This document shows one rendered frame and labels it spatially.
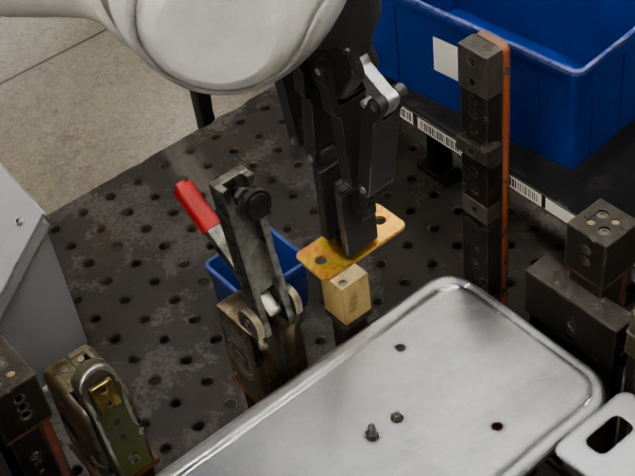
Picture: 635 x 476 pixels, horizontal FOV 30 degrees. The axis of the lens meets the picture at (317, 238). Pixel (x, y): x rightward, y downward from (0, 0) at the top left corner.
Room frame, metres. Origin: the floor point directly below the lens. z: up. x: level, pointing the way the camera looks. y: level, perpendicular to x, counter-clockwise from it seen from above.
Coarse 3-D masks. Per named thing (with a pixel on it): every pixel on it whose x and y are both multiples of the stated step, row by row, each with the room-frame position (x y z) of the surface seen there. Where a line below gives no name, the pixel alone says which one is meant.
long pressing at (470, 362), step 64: (384, 320) 0.78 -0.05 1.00; (448, 320) 0.77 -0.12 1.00; (512, 320) 0.76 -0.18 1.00; (320, 384) 0.71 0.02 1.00; (384, 384) 0.70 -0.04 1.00; (448, 384) 0.69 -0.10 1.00; (512, 384) 0.68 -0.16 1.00; (576, 384) 0.67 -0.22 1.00; (256, 448) 0.65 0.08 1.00; (320, 448) 0.64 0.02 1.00; (384, 448) 0.63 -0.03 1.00; (448, 448) 0.62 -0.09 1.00; (512, 448) 0.61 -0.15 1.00
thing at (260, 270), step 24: (240, 168) 0.79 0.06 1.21; (216, 192) 0.77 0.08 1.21; (240, 192) 0.76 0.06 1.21; (264, 192) 0.76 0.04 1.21; (240, 216) 0.77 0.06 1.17; (264, 216) 0.75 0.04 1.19; (240, 240) 0.76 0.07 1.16; (264, 240) 0.77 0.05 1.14; (240, 264) 0.76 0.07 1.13; (264, 264) 0.77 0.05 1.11; (264, 288) 0.76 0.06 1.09; (264, 312) 0.75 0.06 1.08; (288, 312) 0.76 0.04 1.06
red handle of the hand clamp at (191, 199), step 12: (180, 180) 0.86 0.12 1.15; (180, 192) 0.85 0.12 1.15; (192, 192) 0.85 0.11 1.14; (180, 204) 0.85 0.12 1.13; (192, 204) 0.84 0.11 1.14; (204, 204) 0.84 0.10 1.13; (192, 216) 0.83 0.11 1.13; (204, 216) 0.83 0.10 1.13; (216, 216) 0.83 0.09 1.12; (204, 228) 0.82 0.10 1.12; (216, 228) 0.82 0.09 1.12; (216, 240) 0.81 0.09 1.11; (228, 252) 0.80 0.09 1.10; (228, 264) 0.80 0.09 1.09; (264, 300) 0.76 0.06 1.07; (276, 300) 0.77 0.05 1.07; (276, 312) 0.75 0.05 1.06
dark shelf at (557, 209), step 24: (408, 96) 1.09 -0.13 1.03; (408, 120) 1.08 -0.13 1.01; (432, 120) 1.05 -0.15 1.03; (456, 120) 1.04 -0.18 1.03; (624, 144) 0.96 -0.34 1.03; (528, 168) 0.94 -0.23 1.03; (552, 168) 0.93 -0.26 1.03; (576, 168) 0.93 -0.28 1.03; (600, 168) 0.92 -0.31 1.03; (624, 168) 0.92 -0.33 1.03; (528, 192) 0.92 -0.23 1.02; (552, 192) 0.90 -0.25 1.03; (576, 192) 0.89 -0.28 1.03; (600, 192) 0.89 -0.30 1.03; (624, 192) 0.88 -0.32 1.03
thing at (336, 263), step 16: (384, 208) 0.68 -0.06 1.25; (384, 224) 0.66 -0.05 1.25; (400, 224) 0.66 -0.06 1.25; (320, 240) 0.65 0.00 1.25; (336, 240) 0.65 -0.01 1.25; (384, 240) 0.64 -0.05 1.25; (304, 256) 0.64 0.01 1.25; (320, 256) 0.64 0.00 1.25; (336, 256) 0.63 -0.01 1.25; (352, 256) 0.63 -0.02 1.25; (320, 272) 0.62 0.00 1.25; (336, 272) 0.62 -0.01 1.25
